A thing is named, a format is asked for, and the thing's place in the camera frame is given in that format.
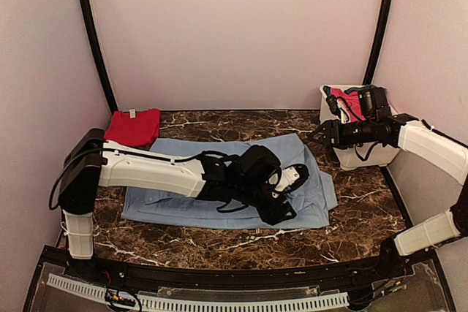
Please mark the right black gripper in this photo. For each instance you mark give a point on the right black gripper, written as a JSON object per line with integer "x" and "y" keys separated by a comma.
{"x": 330, "y": 128}

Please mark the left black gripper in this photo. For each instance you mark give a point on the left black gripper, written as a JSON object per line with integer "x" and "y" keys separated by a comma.
{"x": 278, "y": 212}

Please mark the light blue shirt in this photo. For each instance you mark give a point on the light blue shirt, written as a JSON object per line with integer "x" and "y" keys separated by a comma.
{"x": 312, "y": 201}

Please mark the red t-shirt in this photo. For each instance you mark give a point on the red t-shirt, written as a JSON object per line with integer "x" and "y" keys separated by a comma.
{"x": 134, "y": 128}

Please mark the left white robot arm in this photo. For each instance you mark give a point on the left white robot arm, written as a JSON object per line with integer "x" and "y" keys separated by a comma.
{"x": 95, "y": 162}

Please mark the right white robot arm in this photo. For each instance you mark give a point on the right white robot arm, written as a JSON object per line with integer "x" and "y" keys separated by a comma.
{"x": 431, "y": 171}

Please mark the white plastic laundry bin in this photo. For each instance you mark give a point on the white plastic laundry bin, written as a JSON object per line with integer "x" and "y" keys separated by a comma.
{"x": 364, "y": 155}

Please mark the pink garment in bin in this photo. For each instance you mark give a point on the pink garment in bin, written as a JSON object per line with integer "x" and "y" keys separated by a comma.
{"x": 349, "y": 105}

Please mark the dark blue garment in bin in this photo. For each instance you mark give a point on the dark blue garment in bin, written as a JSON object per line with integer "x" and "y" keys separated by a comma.
{"x": 326, "y": 89}

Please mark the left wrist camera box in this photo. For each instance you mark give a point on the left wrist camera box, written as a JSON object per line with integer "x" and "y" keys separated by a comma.
{"x": 259, "y": 163}

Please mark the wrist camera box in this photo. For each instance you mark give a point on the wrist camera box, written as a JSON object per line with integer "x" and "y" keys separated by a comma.
{"x": 259, "y": 163}
{"x": 374, "y": 103}

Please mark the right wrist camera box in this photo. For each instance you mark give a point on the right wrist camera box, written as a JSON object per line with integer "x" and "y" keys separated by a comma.
{"x": 374, "y": 103}

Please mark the right electronics board with wires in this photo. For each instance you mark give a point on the right electronics board with wires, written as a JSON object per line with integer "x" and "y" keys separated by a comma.
{"x": 390, "y": 288}

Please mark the electronics board with wires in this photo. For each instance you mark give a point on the electronics board with wires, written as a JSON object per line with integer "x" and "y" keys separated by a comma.
{"x": 390, "y": 288}
{"x": 120, "y": 299}

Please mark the right black frame post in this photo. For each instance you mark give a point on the right black frame post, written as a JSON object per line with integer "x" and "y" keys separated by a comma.
{"x": 378, "y": 39}

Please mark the black frame post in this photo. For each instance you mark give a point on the black frame post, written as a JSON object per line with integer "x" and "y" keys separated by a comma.
{"x": 96, "y": 52}
{"x": 378, "y": 39}

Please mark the left electronics board with wires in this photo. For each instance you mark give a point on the left electronics board with wires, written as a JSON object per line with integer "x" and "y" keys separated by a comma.
{"x": 120, "y": 299}

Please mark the white slotted cable duct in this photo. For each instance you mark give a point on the white slotted cable duct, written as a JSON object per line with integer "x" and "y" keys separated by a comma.
{"x": 178, "y": 299}

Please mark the left black frame post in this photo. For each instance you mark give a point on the left black frame post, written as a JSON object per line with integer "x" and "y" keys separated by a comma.
{"x": 96, "y": 52}

